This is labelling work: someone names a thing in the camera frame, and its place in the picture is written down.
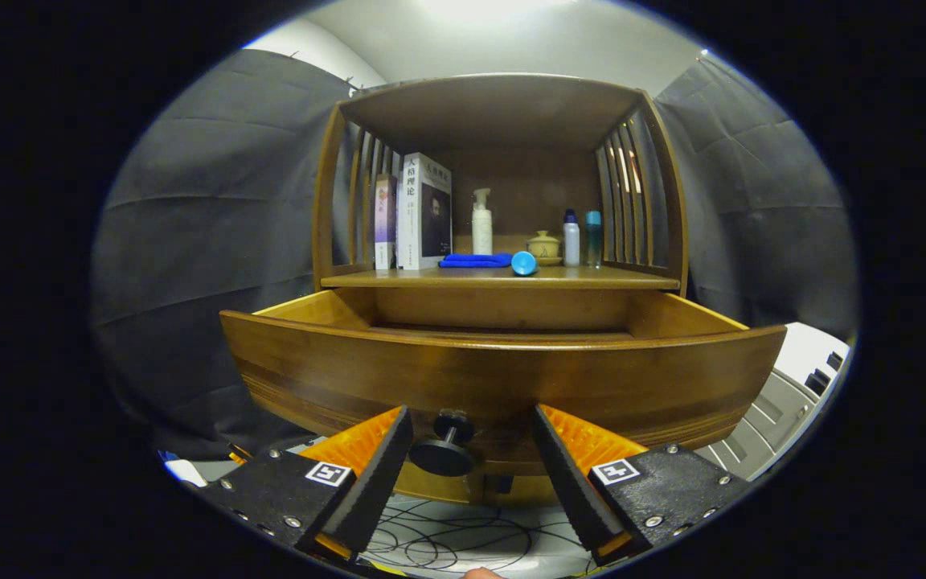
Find thin purple book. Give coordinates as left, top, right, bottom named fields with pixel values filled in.
left=374, top=174, right=398, bottom=270

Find black backdrop cloth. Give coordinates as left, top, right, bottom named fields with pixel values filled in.
left=92, top=48, right=859, bottom=461

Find white grey cabinet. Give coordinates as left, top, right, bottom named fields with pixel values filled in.
left=692, top=322, right=851, bottom=482

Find large white portrait book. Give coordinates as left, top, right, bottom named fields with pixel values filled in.
left=396, top=153, right=453, bottom=271

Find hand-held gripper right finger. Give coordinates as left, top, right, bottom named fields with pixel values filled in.
left=531, top=404, right=753, bottom=568

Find wooden countertop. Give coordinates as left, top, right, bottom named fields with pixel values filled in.
left=320, top=265, right=681, bottom=291

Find white pump bottle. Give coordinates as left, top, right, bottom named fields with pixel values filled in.
left=471, top=188, right=494, bottom=257

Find wooden cabinet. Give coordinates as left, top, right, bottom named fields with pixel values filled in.
left=310, top=74, right=689, bottom=509

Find wooden drawer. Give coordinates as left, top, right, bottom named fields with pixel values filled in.
left=219, top=288, right=788, bottom=477

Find blue folded cloth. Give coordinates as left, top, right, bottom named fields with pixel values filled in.
left=438, top=253, right=514, bottom=269

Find black floor cables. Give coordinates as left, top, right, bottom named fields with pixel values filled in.
left=359, top=495, right=596, bottom=578

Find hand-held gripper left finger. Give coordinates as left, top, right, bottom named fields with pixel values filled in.
left=194, top=404, right=416, bottom=564

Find yellow lidded teacup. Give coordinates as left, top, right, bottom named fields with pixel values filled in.
left=527, top=230, right=562, bottom=266

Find small white blue object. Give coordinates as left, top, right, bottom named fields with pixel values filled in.
left=159, top=452, right=208, bottom=488

